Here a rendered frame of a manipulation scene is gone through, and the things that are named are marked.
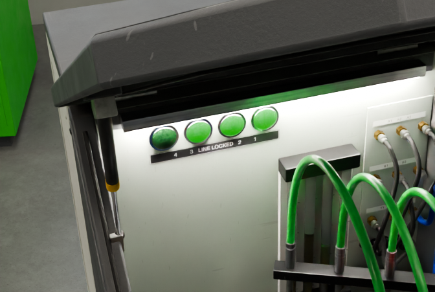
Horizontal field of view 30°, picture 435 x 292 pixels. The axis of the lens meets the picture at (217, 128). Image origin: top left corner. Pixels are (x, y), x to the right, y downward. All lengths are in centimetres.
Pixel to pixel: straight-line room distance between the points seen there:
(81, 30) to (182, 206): 36
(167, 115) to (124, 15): 28
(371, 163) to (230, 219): 29
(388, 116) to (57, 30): 62
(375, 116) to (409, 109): 7
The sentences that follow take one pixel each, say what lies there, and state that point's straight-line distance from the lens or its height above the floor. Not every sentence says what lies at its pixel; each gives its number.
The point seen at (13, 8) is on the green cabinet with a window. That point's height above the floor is 54.
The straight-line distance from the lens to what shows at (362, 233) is 114.
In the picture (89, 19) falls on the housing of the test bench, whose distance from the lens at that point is 152.
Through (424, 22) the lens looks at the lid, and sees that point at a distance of 43.
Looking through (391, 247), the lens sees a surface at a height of 117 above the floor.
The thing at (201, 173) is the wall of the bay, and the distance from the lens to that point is 143.
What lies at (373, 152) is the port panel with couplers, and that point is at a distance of 154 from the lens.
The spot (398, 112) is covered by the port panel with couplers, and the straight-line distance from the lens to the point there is 152.
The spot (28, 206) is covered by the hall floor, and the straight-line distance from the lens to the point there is 361.
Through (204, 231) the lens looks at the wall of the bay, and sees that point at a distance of 151.
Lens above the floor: 212
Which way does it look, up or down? 32 degrees down
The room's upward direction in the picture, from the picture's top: 2 degrees counter-clockwise
